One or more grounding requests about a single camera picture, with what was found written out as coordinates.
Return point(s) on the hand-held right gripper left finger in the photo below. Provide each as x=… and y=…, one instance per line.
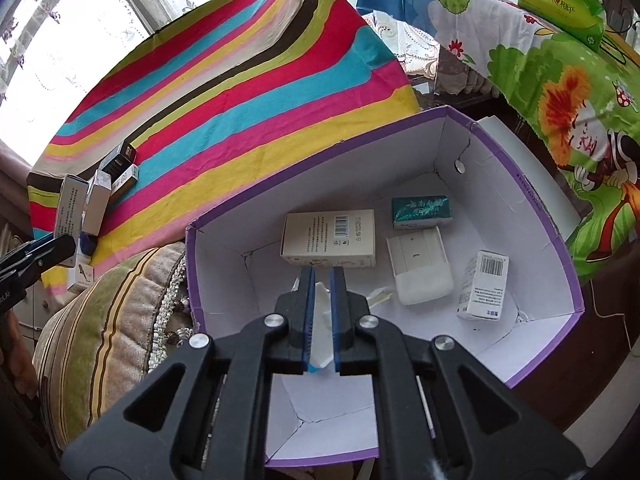
x=310, y=320

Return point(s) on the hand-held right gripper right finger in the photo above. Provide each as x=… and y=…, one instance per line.
x=336, y=320

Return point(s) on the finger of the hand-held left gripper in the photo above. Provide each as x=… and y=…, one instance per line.
x=45, y=238
x=50, y=257

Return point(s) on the blue edged white carton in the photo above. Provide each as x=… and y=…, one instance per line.
x=322, y=330

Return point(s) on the pile of white cardboard boxes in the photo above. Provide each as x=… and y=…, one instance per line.
x=97, y=205

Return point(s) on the tall beige carton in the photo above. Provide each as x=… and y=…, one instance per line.
x=320, y=235

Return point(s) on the white plastic case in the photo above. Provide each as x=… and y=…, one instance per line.
x=420, y=270

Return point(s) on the black carton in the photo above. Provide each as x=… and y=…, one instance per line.
x=117, y=157

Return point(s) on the purple cardboard storage box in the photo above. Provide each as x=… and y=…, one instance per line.
x=350, y=185

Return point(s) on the teal green packet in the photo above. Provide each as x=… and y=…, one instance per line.
x=422, y=210

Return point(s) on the barcode printed white carton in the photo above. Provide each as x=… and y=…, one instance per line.
x=482, y=290

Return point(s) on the white carved dresser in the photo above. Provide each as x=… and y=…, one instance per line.
x=45, y=300

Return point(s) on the striped plush cushion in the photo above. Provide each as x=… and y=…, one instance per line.
x=100, y=335

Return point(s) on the multicolour striped cloth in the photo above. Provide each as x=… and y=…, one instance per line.
x=250, y=85

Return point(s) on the white lace table cover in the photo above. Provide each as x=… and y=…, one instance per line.
x=420, y=50

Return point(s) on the cartoon printed cloth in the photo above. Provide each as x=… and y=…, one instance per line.
x=550, y=85

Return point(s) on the green tissue pack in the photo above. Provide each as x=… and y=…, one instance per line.
x=560, y=5

